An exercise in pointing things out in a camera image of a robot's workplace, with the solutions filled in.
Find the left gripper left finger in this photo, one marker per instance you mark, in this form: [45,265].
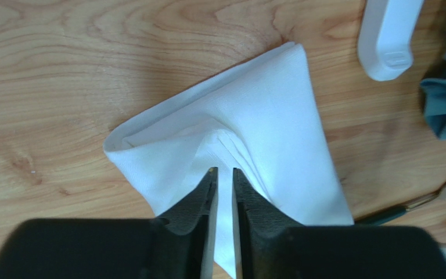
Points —
[179,243]

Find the metal clothes rack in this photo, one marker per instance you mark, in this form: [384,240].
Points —
[384,42]

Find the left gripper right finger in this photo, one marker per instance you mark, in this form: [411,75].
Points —
[270,244]

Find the white cloth napkin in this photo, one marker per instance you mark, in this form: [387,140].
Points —
[260,117]

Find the gold fork green handle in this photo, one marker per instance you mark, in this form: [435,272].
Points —
[389,214]

